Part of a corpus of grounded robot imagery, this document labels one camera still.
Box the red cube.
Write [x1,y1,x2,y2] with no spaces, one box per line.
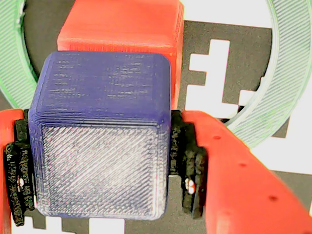
[57,0,185,111]

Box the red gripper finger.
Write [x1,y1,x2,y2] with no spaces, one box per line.
[0,108,36,234]
[169,109,312,234]

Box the black white marker board mat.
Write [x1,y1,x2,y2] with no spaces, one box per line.
[0,0,312,234]

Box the green flat ring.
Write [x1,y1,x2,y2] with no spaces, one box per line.
[0,0,312,150]

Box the blue cube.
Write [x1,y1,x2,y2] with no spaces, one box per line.
[27,50,172,221]

